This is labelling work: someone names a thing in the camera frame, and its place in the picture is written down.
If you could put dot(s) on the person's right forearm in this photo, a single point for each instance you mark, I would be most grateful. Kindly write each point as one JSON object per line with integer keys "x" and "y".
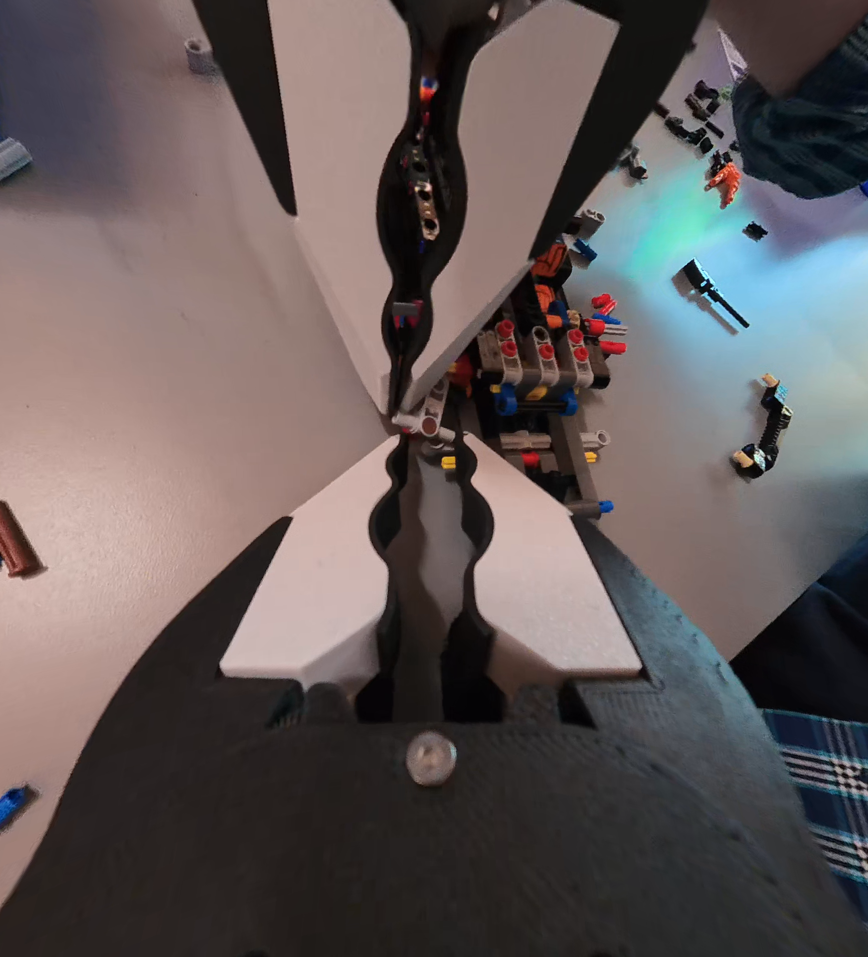
{"x": 785, "y": 37}

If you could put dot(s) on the pile of loose lego pieces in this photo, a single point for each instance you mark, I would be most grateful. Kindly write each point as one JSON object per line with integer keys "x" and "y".
{"x": 703, "y": 101}

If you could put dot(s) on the lego vehicle chassis model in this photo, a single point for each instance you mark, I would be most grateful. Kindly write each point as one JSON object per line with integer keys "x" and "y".
{"x": 538, "y": 366}

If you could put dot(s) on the person's dark pants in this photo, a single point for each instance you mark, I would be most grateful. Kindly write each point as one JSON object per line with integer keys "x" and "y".
{"x": 837, "y": 635}

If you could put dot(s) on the orange lego piece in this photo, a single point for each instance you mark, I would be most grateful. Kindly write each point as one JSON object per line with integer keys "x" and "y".
{"x": 725, "y": 179}

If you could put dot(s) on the black lego piece with axle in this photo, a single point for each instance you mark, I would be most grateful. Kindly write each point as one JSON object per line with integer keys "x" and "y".
{"x": 695, "y": 275}

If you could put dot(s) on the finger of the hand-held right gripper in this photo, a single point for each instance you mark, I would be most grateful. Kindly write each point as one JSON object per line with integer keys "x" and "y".
{"x": 336, "y": 149}
{"x": 523, "y": 149}

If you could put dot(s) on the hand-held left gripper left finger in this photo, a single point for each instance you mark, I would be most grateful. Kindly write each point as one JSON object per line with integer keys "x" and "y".
{"x": 306, "y": 598}

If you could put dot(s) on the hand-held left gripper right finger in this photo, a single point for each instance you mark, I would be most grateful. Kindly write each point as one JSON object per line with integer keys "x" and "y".
{"x": 553, "y": 598}

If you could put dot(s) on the black lego link tan ends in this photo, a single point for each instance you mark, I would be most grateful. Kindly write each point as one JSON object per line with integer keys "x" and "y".
{"x": 770, "y": 426}

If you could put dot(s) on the brown lego axle connector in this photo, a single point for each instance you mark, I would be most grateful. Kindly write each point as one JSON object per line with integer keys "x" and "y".
{"x": 7, "y": 537}

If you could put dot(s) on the light grey lego connector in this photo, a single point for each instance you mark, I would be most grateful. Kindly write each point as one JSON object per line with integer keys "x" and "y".
{"x": 411, "y": 420}

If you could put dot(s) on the small grey lego connector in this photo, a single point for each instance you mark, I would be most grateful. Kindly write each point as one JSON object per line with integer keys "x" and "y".
{"x": 1, "y": 161}

